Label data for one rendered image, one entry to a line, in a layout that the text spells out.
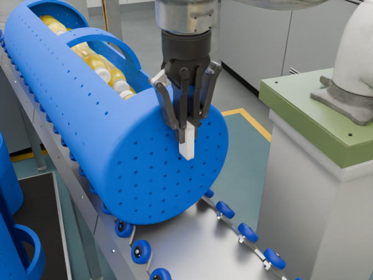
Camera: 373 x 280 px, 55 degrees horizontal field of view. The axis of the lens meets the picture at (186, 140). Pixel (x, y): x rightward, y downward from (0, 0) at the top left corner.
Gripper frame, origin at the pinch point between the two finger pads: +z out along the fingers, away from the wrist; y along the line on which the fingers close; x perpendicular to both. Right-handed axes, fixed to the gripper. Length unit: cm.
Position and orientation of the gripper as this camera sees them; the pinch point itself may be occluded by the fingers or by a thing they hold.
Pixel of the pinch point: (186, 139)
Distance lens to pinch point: 64.9
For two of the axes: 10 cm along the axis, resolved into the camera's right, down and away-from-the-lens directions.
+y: 8.4, -3.1, 4.4
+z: 0.0, 8.2, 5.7
